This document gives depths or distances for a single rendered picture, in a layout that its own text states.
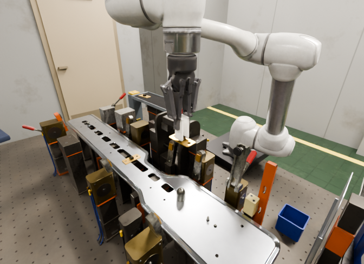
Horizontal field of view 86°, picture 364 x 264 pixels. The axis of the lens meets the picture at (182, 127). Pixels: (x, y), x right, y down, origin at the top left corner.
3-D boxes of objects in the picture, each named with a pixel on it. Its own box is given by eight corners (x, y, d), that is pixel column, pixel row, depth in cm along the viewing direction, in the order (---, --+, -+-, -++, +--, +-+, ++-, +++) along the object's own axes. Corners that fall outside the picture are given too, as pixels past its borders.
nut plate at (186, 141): (168, 137, 61) (168, 133, 60) (177, 133, 63) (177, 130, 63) (187, 147, 55) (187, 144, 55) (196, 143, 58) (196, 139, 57)
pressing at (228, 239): (60, 123, 132) (59, 121, 132) (93, 114, 146) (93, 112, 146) (244, 313, 44) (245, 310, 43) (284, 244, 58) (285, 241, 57)
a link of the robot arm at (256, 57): (235, 27, 83) (268, 27, 76) (247, 38, 98) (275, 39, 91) (228, 59, 87) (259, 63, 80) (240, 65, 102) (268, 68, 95)
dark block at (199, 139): (187, 206, 105) (188, 139, 87) (195, 199, 110) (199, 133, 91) (194, 212, 102) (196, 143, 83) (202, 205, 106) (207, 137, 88)
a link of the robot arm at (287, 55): (260, 137, 140) (294, 147, 129) (252, 154, 132) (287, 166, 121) (272, 25, 85) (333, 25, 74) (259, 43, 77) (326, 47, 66)
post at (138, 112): (133, 146, 159) (126, 94, 140) (141, 143, 164) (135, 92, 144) (138, 150, 154) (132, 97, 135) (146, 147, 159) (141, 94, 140)
